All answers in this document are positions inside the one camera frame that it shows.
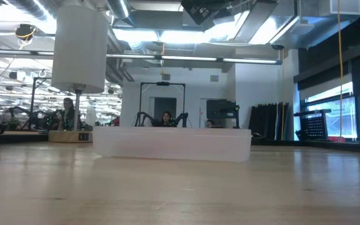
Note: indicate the black background rig frame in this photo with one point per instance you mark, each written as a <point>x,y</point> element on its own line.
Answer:
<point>162,83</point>

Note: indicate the black folded panels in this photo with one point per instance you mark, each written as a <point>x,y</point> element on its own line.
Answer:
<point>267,122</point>

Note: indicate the black background rig stand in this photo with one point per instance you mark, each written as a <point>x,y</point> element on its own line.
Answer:
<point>33,93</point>

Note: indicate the white shade table lamp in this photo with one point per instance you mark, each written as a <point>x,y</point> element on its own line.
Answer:
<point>80,47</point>

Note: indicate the dome security camera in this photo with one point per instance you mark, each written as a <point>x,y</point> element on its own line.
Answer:
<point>277,47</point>

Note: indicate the clear plastic pencil box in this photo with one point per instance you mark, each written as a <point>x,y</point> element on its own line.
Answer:
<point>167,147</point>

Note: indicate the person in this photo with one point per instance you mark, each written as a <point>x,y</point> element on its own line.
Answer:
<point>68,114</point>
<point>166,118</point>
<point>210,123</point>

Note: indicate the black aluminium table frame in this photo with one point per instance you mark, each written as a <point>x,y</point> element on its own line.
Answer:
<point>323,145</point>

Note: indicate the black background robot arm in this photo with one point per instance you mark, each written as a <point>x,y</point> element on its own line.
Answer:
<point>142,117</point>
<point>181,117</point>

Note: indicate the black overhead camera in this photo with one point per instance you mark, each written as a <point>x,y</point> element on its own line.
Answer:
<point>202,11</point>

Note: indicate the black monitor on stand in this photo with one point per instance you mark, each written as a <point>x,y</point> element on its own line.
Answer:
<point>220,109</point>

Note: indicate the black pegboard cart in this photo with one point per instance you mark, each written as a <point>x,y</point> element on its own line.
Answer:
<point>316,126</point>

